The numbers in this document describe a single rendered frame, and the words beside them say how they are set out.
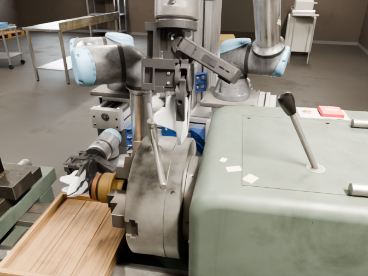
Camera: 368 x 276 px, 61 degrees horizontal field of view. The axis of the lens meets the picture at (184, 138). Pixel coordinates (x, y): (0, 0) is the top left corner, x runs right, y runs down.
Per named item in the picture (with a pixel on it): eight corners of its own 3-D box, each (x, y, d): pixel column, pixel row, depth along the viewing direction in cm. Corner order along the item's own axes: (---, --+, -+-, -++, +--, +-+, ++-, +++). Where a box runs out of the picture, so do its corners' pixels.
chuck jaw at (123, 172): (157, 181, 89) (162, 139, 90) (154, 181, 84) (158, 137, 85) (120, 177, 90) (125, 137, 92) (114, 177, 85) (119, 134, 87)
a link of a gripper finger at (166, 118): (155, 142, 58) (155, 92, 56) (186, 144, 58) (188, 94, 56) (150, 146, 55) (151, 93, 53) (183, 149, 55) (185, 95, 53)
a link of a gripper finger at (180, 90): (178, 118, 57) (179, 69, 55) (187, 118, 57) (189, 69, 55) (172, 122, 52) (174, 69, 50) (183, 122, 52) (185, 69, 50)
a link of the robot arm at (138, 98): (151, 37, 103) (153, 157, 129) (118, 39, 99) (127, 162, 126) (161, 48, 93) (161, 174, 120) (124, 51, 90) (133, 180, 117)
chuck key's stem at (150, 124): (150, 155, 78) (146, 118, 71) (159, 154, 79) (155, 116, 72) (151, 161, 77) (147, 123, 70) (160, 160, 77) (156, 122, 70)
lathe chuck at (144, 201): (187, 192, 107) (184, 114, 88) (167, 281, 82) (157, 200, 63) (161, 189, 108) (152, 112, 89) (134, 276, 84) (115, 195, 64)
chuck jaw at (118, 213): (151, 191, 82) (137, 219, 71) (151, 207, 84) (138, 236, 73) (111, 187, 84) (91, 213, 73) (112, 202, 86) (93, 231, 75)
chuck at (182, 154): (197, 193, 106) (196, 115, 87) (180, 283, 82) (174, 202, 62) (187, 192, 107) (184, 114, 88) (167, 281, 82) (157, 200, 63)
